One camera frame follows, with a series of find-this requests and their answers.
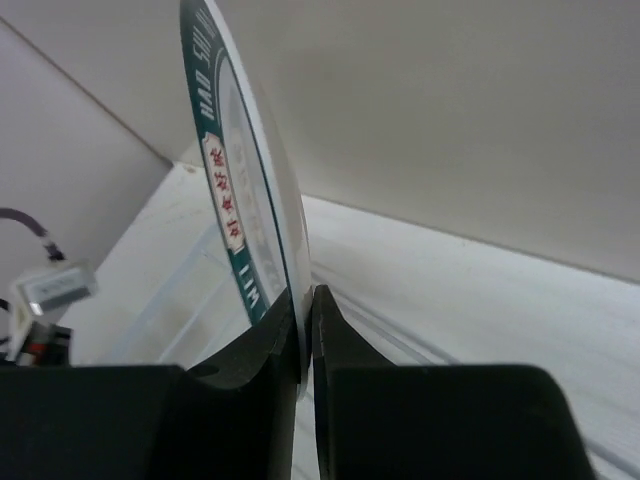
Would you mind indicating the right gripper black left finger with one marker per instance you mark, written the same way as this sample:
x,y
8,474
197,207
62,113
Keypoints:
x,y
230,416

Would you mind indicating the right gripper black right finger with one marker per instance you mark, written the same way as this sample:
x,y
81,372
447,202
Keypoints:
x,y
379,420

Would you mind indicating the dark rimmed back plate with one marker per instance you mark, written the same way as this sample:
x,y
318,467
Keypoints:
x,y
253,189

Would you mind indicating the white wire dish rack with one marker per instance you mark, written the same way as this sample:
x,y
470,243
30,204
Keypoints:
x,y
177,302

